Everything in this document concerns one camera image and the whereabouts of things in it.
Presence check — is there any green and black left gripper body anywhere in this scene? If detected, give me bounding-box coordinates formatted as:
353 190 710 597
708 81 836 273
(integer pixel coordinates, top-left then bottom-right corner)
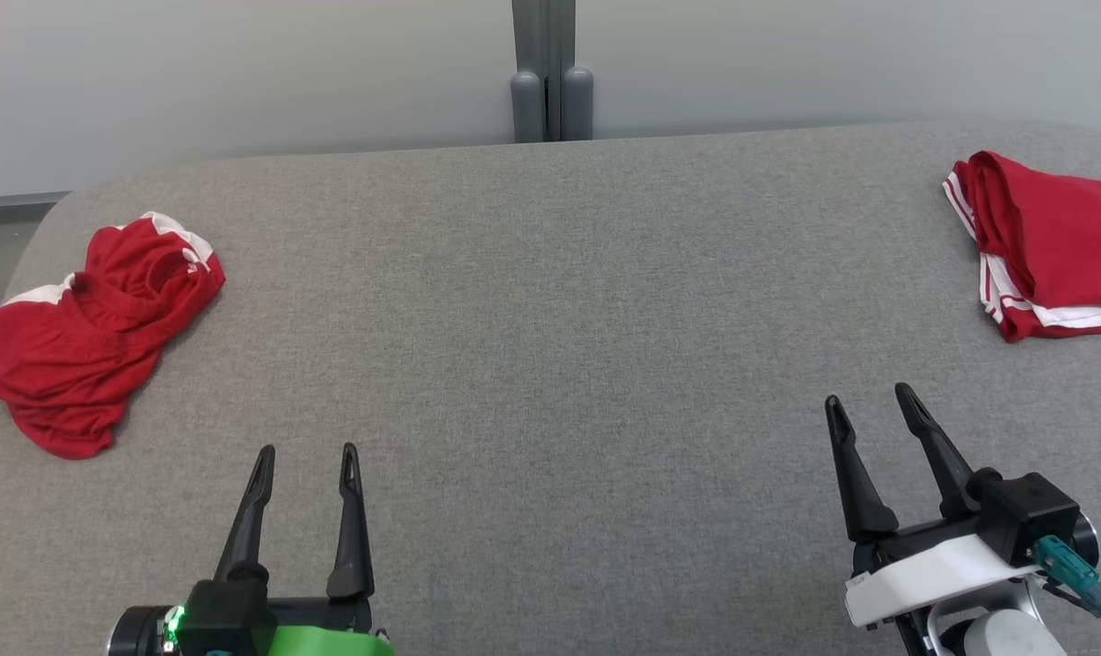
263 597 396 656

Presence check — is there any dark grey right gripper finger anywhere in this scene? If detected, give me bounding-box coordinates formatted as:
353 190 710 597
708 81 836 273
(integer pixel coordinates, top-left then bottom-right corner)
824 395 900 544
894 383 982 521

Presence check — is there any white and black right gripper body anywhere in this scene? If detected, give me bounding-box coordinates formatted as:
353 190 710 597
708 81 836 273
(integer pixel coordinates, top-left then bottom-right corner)
845 515 1044 630

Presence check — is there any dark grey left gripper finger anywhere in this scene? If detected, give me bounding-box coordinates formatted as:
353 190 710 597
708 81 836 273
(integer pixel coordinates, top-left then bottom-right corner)
213 445 276 584
325 443 376 600

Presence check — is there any red shirt with white trim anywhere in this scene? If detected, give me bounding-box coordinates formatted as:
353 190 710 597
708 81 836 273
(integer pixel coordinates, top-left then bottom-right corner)
0 211 226 460

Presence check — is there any red jersey with dark lettering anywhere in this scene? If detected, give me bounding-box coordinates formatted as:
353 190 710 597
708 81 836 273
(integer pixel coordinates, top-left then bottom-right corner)
942 150 1101 343

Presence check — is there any dark grey skirting strip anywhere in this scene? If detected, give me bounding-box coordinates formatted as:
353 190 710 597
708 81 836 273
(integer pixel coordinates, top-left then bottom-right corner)
0 191 70 224

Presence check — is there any black cable with teal connector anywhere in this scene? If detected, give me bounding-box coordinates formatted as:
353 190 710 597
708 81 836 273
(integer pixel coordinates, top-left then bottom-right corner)
1032 535 1101 643

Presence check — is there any grey partition post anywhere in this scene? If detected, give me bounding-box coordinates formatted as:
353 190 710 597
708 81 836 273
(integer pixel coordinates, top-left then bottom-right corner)
510 0 595 144

